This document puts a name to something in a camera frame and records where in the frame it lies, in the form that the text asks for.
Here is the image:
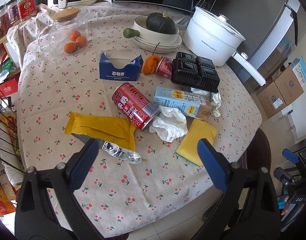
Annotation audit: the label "yellow sponge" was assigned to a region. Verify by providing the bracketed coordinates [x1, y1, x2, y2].
[176, 119, 218, 166]

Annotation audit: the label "printed wrapper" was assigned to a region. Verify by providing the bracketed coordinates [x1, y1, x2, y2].
[191, 88, 221, 118]

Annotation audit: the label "light blue milk carton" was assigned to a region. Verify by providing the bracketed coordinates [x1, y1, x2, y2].
[154, 86, 212, 121]

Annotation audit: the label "white tissue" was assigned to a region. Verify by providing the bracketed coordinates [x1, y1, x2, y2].
[148, 106, 188, 142]

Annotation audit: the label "black plastic food tray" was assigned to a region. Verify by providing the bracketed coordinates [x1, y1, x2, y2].
[171, 52, 220, 93]

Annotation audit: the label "large red drink can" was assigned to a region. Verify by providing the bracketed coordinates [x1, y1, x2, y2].
[112, 82, 160, 131]

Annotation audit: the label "small red drink can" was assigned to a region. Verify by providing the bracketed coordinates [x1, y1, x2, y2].
[156, 56, 173, 79]

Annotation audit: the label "blue tissue box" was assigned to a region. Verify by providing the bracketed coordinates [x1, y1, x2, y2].
[99, 49, 144, 82]

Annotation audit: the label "orange tangerine peel with stem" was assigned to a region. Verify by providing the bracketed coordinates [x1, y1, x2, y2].
[142, 43, 161, 75]

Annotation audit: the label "dark brown trash bin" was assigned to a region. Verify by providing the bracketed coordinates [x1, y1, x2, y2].
[238, 128, 271, 171]

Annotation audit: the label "person's right hand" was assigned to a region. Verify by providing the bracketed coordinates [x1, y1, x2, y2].
[281, 196, 289, 216]

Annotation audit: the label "lower cardboard box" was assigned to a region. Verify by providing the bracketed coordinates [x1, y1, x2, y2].
[257, 82, 286, 119]

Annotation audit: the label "cardboard box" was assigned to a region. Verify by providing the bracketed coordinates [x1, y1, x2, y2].
[275, 67, 304, 106]
[257, 82, 286, 119]

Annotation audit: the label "upper cardboard box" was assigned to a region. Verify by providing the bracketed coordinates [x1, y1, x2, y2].
[275, 67, 304, 106]

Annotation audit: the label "light blue carton box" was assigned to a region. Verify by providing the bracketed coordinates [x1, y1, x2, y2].
[290, 57, 306, 87]

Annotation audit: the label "white electric cooking pot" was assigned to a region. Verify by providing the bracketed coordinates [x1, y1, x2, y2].
[182, 7, 266, 86]

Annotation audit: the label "cherry print tablecloth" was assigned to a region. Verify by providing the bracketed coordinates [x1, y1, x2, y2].
[6, 0, 263, 238]

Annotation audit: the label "grey refrigerator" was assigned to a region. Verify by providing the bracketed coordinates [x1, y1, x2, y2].
[213, 0, 300, 83]

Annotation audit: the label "orange tangerine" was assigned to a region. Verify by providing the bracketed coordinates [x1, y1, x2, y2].
[69, 30, 81, 42]
[75, 36, 88, 48]
[63, 42, 77, 54]

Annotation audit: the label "stacked cream plates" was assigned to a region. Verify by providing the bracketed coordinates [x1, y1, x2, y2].
[132, 35, 182, 54]

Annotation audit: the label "glass jar with wooden lid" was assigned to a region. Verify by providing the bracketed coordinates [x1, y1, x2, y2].
[37, 8, 89, 56]

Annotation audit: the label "dark green pumpkin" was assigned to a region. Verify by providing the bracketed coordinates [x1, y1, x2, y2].
[145, 12, 176, 34]

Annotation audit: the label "dark red jar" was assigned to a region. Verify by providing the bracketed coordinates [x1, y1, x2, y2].
[6, 0, 20, 25]

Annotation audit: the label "red labelled jar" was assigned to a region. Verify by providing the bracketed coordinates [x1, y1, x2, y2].
[17, 0, 37, 21]

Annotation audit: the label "black wire rack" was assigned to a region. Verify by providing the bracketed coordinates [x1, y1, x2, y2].
[0, 84, 24, 173]

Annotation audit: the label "cream bowl with green handle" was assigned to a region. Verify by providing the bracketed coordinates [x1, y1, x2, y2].
[123, 16, 180, 45]

